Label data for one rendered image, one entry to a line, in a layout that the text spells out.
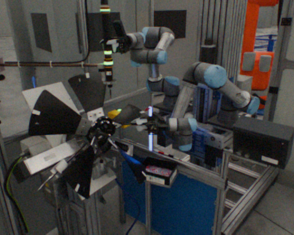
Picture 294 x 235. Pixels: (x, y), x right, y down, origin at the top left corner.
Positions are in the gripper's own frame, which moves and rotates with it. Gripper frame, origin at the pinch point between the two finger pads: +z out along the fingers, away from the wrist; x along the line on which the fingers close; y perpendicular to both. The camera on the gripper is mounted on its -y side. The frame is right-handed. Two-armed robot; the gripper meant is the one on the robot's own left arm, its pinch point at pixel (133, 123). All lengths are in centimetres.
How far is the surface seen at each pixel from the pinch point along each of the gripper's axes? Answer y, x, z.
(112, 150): 7.2, 13.8, 12.5
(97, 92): -3.4, -17.9, 19.6
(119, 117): -4.2, -1.3, 8.8
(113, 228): -24, 121, 25
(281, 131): 24, -8, -71
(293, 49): -111, -11, -136
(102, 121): 13.3, -8.8, 14.9
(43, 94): 19, -27, 40
